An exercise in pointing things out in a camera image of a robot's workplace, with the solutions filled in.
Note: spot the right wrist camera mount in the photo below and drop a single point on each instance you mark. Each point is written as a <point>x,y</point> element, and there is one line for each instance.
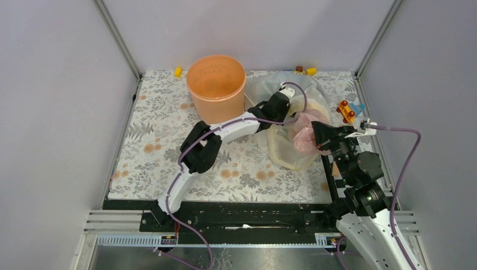
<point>364,128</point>

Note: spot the clear white trash bag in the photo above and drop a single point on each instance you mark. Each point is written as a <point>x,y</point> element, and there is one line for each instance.
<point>306,88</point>

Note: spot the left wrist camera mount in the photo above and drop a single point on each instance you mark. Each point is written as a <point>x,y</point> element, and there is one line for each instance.
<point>288,92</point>

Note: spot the yellow red toy car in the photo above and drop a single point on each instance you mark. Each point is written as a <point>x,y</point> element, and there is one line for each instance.
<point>346,109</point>

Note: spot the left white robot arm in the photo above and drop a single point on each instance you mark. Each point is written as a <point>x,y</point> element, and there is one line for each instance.
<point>201,147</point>

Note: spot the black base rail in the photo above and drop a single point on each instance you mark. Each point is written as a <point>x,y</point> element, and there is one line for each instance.
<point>234,222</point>

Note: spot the yellow block at back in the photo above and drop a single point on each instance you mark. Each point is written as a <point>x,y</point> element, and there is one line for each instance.
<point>311,71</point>

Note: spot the orange plastic trash bin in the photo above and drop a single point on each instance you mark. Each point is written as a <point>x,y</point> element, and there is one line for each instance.
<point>217,85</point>

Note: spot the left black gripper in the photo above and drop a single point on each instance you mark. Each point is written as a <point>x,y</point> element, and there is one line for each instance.
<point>284,111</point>

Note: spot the light wooden block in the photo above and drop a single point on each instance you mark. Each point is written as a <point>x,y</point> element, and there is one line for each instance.
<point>335,170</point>

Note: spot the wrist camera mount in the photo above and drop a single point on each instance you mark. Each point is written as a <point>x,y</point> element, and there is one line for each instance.
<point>364,128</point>
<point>288,92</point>

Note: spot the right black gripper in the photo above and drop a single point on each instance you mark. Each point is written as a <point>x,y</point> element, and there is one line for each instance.
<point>324,133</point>

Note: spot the black white checkerboard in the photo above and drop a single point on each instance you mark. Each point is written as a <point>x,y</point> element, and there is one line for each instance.
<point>341,182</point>

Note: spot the blue toy piece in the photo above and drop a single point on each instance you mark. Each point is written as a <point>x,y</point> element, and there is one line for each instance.
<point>357,108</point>

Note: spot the floral patterned table mat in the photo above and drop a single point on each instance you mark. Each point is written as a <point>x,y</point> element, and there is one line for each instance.
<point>162,118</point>

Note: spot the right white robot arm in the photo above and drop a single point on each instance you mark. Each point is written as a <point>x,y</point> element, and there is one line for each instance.
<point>365,215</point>

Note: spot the yellow toy block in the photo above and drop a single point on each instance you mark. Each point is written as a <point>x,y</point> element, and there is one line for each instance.
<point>178,72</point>

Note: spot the pink plastic trash bag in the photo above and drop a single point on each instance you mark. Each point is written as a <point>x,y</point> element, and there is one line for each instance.
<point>302,133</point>

